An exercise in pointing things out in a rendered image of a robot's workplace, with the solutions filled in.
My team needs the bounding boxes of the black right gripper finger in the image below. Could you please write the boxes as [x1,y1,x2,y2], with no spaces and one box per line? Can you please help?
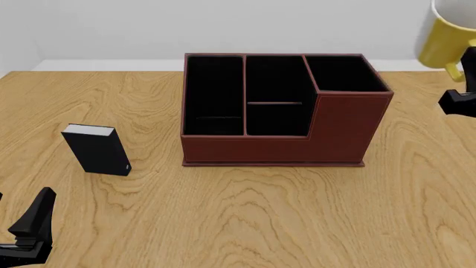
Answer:
[460,46,476,94]

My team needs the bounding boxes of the black book with white pages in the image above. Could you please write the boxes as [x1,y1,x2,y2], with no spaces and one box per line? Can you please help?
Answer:
[61,124,132,177]

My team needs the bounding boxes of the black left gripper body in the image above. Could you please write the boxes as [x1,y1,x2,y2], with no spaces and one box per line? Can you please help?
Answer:
[0,236,54,268]

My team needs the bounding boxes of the red-brown desk caddy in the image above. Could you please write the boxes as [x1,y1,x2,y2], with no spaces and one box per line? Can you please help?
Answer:
[181,52,394,168]

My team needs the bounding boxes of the yellow and white mug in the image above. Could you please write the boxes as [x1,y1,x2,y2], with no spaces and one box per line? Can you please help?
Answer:
[415,0,476,83]

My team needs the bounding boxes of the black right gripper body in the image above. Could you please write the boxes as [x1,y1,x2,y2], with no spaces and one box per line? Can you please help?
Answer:
[438,89,476,118]

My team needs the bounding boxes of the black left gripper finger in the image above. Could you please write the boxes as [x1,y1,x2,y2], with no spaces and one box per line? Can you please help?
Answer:
[7,187,57,243]

